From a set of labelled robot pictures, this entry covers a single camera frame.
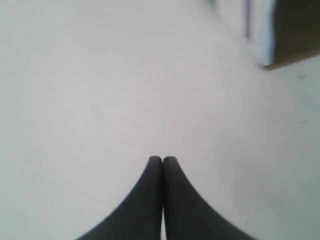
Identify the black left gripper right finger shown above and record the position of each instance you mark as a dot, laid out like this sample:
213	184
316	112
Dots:
187	215

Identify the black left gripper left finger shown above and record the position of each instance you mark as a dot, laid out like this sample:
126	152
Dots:
139	215

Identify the blue white cardboard box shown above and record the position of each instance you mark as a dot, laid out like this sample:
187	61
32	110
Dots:
275	32

